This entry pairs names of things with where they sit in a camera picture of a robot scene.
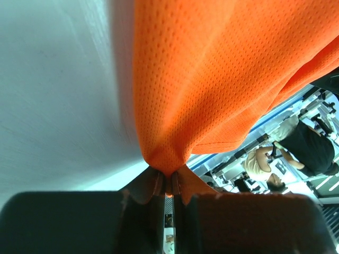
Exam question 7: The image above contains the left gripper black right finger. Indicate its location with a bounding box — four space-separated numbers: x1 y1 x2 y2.
171 166 336 253

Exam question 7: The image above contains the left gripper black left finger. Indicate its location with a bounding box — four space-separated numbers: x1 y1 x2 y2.
1 168 166 253

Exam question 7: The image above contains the orange t shirt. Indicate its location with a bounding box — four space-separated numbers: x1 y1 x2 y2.
133 1 338 203

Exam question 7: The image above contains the person in black shirt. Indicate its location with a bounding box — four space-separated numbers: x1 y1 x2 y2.
241 116 338 193

